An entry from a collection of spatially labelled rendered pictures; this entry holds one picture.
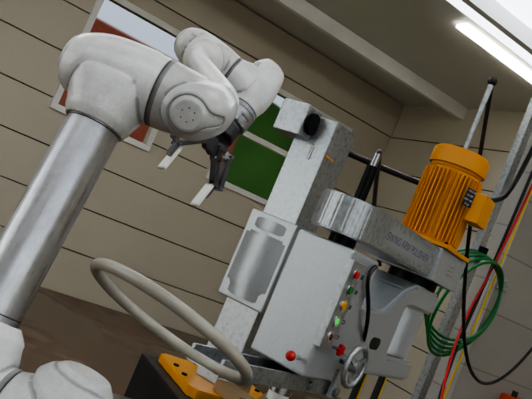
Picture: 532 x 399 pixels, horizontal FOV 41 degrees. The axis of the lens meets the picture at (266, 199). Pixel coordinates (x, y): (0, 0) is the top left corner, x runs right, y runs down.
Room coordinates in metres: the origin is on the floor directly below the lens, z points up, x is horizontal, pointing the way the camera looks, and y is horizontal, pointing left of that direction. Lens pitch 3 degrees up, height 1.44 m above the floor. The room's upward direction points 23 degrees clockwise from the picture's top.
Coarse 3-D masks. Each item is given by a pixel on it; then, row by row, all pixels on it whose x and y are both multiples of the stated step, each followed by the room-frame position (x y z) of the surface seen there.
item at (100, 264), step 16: (96, 272) 1.79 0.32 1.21; (112, 272) 1.64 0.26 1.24; (128, 272) 1.61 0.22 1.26; (112, 288) 1.91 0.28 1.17; (144, 288) 1.58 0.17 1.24; (160, 288) 1.58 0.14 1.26; (128, 304) 1.97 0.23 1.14; (176, 304) 1.57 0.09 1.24; (144, 320) 1.99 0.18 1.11; (192, 320) 1.57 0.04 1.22; (160, 336) 2.00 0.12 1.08; (176, 336) 2.01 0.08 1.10; (208, 336) 1.58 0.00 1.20; (224, 336) 1.61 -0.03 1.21; (192, 352) 1.98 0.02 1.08; (224, 352) 1.61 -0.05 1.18; (240, 352) 1.65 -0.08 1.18; (208, 368) 1.95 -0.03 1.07; (224, 368) 1.91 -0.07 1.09; (240, 368) 1.66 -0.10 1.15
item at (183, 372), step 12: (168, 360) 3.26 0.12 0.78; (180, 360) 3.37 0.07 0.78; (168, 372) 3.19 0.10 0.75; (180, 372) 3.13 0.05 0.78; (192, 372) 3.23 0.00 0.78; (180, 384) 3.03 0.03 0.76; (192, 384) 3.01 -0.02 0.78; (204, 384) 3.09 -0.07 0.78; (192, 396) 2.95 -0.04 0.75; (204, 396) 2.96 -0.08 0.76; (216, 396) 2.98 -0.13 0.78; (252, 396) 3.25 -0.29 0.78
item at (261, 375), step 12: (204, 348) 2.03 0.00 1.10; (216, 348) 2.07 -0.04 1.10; (216, 360) 2.09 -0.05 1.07; (228, 360) 1.95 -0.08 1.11; (252, 360) 2.24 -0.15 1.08; (264, 360) 2.30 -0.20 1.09; (264, 372) 2.10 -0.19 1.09; (276, 372) 2.16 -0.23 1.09; (288, 372) 2.23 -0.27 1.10; (264, 384) 2.12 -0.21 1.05; (276, 384) 2.18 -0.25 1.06; (288, 384) 2.24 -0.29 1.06; (300, 384) 2.29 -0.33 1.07; (312, 384) 2.34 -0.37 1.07; (324, 384) 2.42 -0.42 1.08; (336, 396) 2.44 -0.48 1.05
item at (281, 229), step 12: (252, 216) 3.21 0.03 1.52; (264, 216) 3.18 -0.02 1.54; (252, 228) 3.20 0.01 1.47; (264, 228) 3.13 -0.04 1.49; (276, 228) 3.11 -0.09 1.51; (288, 228) 3.10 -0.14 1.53; (300, 228) 3.10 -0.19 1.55; (240, 240) 3.22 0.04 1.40; (288, 240) 3.08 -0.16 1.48; (288, 252) 3.08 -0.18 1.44; (276, 276) 3.08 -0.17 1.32; (228, 288) 3.19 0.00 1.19; (240, 288) 3.13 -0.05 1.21; (240, 300) 3.15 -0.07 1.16; (252, 300) 3.10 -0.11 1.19; (264, 300) 3.08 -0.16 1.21; (264, 312) 3.09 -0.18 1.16
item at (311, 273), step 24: (312, 240) 2.28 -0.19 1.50; (288, 264) 2.31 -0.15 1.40; (312, 264) 2.26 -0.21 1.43; (336, 264) 2.21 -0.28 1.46; (288, 288) 2.29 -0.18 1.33; (312, 288) 2.24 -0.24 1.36; (360, 288) 2.30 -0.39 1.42; (288, 312) 2.27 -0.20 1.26; (312, 312) 2.22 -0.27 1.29; (264, 336) 2.29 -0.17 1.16; (288, 336) 2.25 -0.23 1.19; (312, 336) 2.20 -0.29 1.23; (312, 360) 2.20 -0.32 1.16; (336, 360) 2.33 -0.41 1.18
